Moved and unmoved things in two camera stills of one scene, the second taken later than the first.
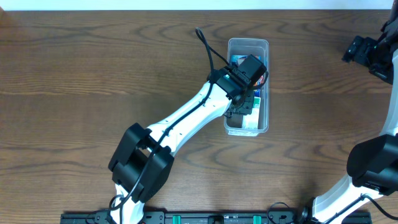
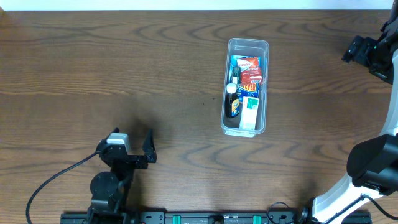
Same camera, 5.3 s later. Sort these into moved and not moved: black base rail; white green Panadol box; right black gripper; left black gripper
Moved: left black gripper
Not moved: right black gripper; black base rail; white green Panadol box
